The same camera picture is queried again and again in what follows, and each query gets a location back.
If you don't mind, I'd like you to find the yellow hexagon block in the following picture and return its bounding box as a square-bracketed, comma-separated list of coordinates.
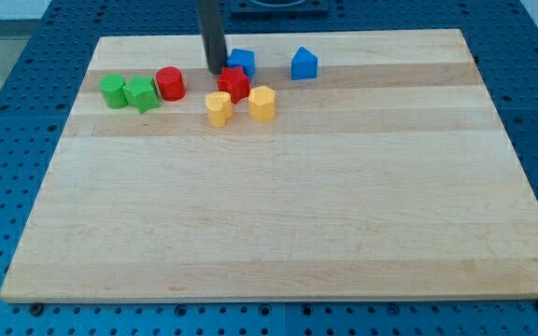
[248, 86, 276, 121]

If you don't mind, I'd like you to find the yellow heart block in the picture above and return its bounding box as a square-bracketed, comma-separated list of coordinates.
[205, 91, 233, 128]

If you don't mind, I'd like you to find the red star block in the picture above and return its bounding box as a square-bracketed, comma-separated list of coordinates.
[217, 66, 250, 105]

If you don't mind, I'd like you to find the blue triangle block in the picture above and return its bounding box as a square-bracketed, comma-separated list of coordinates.
[290, 47, 319, 80]

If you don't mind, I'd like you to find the blue cube block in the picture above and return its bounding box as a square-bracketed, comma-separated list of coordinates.
[227, 49, 256, 79]

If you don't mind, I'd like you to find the wooden board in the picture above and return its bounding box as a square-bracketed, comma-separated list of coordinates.
[0, 29, 538, 303]

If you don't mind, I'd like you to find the red cylinder block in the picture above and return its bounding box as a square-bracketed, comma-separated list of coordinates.
[155, 66, 186, 102]

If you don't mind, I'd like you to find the green star block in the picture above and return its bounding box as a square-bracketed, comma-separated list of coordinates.
[122, 76, 161, 114]

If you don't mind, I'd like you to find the green cylinder block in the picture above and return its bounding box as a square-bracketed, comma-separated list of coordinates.
[99, 74, 128, 109]

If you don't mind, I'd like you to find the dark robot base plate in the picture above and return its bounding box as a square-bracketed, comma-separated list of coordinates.
[225, 0, 330, 18]

